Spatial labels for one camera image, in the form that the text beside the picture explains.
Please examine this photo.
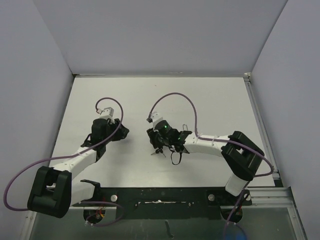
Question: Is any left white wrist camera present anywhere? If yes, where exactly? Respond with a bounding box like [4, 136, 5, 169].
[96, 107, 115, 124]

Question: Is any aluminium table frame rail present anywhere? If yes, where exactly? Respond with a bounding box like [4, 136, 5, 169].
[243, 72, 307, 240]

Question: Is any black headed key bunch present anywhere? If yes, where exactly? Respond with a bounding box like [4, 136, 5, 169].
[151, 148, 166, 157]

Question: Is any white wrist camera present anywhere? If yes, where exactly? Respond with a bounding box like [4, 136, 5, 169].
[146, 111, 164, 129]
[96, 107, 115, 124]

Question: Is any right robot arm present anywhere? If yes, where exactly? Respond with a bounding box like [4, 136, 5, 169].
[146, 120, 265, 205]

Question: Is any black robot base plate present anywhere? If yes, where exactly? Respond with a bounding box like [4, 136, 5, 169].
[78, 187, 252, 220]

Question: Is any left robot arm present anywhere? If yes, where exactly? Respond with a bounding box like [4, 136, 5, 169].
[27, 118, 130, 218]

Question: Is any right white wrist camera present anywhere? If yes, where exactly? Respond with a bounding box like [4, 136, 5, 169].
[146, 111, 164, 129]

